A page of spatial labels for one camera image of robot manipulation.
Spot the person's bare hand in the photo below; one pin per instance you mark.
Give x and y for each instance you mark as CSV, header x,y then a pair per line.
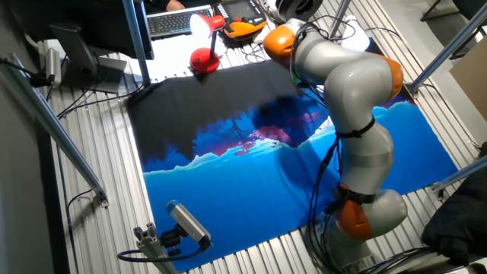
x,y
175,5

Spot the black sleeved forearm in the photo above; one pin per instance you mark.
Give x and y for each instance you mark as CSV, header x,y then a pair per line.
x,y
158,4

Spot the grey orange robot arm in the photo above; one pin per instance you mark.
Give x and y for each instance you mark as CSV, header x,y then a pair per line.
x,y
354,83

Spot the red desk lamp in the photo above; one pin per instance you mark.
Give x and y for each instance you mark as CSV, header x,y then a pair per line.
x,y
203,61

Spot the black computer keyboard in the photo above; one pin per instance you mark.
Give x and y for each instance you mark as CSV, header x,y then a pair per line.
x,y
171,23

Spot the grey orange teach pendant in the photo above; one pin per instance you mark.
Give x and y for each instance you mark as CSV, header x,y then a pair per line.
x,y
243,28

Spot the black computer monitor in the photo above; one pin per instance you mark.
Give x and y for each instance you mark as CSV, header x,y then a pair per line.
x,y
95,23

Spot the grey monitor stand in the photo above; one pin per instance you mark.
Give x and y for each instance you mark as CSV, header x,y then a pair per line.
x,y
78,51

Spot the grey black round reel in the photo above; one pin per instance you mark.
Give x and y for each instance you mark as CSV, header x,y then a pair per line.
x,y
283,9

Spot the long diagonal aluminium beam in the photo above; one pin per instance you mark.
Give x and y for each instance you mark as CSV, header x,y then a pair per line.
x,y
57,133

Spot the white plastic container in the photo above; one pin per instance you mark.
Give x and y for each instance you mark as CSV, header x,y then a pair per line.
x,y
355,38

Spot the blue landscape print mat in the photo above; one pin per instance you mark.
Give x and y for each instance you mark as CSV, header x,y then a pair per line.
x,y
228,198

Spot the short aluminium profile stub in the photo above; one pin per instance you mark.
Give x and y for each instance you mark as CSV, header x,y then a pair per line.
x,y
150,245

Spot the brown cardboard panel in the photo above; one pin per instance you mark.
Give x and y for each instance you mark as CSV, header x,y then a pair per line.
x,y
473,83

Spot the black fabric bag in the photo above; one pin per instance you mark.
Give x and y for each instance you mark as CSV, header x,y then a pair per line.
x,y
460,224

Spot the blue upright frame post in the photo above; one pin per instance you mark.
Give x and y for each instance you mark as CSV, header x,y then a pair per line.
x,y
136,38

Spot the silver camera on beam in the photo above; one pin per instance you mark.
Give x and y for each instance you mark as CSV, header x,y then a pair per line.
x,y
53,65

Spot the grey upright aluminium post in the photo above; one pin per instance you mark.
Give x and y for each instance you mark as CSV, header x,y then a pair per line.
x,y
338,17

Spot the silver camera with blue end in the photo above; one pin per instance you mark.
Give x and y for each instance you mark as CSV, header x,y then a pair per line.
x,y
186,220

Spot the black camera ball mount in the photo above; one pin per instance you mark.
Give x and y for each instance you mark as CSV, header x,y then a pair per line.
x,y
171,239

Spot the aluminium frame beam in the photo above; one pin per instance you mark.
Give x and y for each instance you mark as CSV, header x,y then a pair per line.
x,y
456,176
449,47

